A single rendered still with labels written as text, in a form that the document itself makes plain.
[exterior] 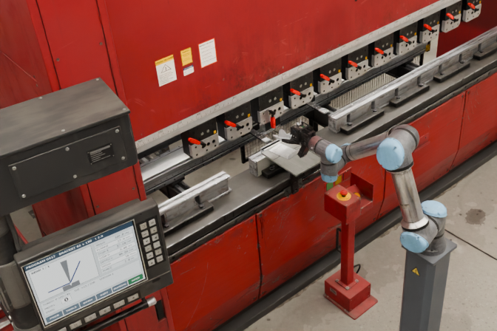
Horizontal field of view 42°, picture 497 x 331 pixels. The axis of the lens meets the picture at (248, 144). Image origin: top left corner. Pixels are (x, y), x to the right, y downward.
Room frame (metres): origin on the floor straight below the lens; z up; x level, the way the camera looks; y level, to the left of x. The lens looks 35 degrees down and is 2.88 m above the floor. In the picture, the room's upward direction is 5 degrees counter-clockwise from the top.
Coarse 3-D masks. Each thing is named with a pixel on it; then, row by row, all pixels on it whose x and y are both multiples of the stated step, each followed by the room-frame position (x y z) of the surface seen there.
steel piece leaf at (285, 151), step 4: (280, 148) 2.66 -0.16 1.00; (284, 148) 2.66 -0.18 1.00; (288, 148) 2.65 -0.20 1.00; (272, 152) 2.63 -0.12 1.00; (276, 152) 2.63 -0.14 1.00; (280, 152) 2.62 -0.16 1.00; (284, 152) 2.62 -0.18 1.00; (288, 152) 2.62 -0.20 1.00; (292, 152) 2.61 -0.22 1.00; (296, 152) 2.60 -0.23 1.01; (280, 156) 2.59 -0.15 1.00; (284, 156) 2.59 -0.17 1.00; (288, 156) 2.56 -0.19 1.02; (292, 156) 2.58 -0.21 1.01
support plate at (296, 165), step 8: (288, 144) 2.69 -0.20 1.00; (296, 144) 2.68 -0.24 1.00; (264, 152) 2.64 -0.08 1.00; (272, 160) 2.57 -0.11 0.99; (280, 160) 2.56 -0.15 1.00; (288, 160) 2.55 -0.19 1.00; (296, 160) 2.54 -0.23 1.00; (304, 160) 2.54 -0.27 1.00; (312, 160) 2.53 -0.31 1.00; (288, 168) 2.48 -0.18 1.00; (296, 168) 2.48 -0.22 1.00; (304, 168) 2.47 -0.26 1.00; (296, 176) 2.43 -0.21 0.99
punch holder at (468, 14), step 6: (462, 0) 3.58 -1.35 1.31; (468, 0) 3.56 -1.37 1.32; (474, 0) 3.59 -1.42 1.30; (480, 0) 3.63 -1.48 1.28; (462, 6) 3.57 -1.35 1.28; (468, 6) 3.56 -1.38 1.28; (480, 6) 3.63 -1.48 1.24; (462, 12) 3.57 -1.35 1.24; (468, 12) 3.56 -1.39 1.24; (474, 12) 3.61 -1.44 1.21; (480, 12) 3.63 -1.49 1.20; (462, 18) 3.56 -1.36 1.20; (468, 18) 3.56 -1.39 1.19
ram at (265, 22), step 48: (144, 0) 2.32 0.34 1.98; (192, 0) 2.45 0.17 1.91; (240, 0) 2.58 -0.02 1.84; (288, 0) 2.74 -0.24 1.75; (336, 0) 2.92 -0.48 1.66; (384, 0) 3.12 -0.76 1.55; (432, 0) 3.35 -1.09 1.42; (144, 48) 2.30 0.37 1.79; (192, 48) 2.43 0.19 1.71; (240, 48) 2.57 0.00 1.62; (288, 48) 2.73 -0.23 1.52; (336, 48) 2.92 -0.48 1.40; (144, 96) 2.28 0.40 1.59; (192, 96) 2.41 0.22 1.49
